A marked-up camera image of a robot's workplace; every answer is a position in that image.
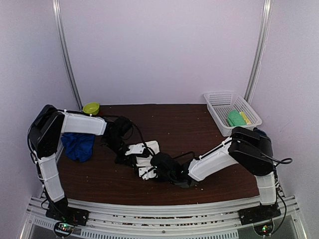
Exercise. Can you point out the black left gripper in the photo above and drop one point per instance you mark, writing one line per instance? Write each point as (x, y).
(129, 161)

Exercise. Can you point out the white towel with blue emblem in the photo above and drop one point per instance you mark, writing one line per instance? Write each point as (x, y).
(146, 151)

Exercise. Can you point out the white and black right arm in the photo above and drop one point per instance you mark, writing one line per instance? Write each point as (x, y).
(250, 148)

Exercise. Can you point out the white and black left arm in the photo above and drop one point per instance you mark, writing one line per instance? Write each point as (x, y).
(44, 135)

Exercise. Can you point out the blue microfiber towel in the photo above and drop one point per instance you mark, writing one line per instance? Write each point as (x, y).
(78, 146)

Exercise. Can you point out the lime green plastic bowl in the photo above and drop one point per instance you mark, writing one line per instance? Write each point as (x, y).
(91, 108)

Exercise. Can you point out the rolled green towel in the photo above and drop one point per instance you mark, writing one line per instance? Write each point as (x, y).
(235, 119)

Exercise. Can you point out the dark blue cup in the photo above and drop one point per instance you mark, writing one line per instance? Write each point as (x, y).
(259, 131)

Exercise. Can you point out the left round circuit board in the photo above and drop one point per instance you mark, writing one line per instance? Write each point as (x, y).
(62, 229)

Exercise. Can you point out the round circuit board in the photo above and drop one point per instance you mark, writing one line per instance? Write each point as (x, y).
(264, 229)
(62, 229)

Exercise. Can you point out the right round circuit board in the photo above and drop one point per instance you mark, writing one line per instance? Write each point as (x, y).
(264, 229)

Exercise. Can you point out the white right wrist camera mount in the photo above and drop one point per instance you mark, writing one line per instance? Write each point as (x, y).
(148, 172)

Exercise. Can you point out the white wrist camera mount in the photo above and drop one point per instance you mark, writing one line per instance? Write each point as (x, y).
(135, 149)
(148, 172)

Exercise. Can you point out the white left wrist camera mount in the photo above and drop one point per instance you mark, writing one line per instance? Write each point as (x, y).
(135, 149)

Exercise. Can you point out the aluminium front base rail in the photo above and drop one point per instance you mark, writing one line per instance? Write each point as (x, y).
(199, 221)

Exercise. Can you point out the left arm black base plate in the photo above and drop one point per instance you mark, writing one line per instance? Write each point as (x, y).
(74, 216)

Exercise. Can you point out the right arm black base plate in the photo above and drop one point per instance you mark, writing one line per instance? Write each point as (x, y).
(258, 214)

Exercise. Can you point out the left aluminium frame post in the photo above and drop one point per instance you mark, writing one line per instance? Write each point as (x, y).
(65, 53)

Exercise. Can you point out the aluminium frame post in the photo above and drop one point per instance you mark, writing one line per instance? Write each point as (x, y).
(261, 45)
(65, 53)

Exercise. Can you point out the right aluminium frame post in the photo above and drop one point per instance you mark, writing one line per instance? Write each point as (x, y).
(261, 45)

